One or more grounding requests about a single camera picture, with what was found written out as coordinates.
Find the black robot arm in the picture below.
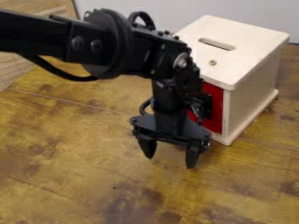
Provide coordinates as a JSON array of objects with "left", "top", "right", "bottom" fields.
[{"left": 0, "top": 9, "right": 212, "bottom": 168}]

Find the red wooden drawer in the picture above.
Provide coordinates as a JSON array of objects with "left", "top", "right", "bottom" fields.
[{"left": 200, "top": 82, "right": 224, "bottom": 134}]

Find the white wooden box cabinet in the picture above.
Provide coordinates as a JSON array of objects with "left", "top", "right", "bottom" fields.
[{"left": 177, "top": 15, "right": 290, "bottom": 145}]

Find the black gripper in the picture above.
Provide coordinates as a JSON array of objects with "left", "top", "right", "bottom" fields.
[{"left": 131, "top": 57, "right": 212, "bottom": 169}]

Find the black metal drawer handle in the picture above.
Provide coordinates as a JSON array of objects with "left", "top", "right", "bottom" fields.
[{"left": 139, "top": 92, "right": 216, "bottom": 126}]

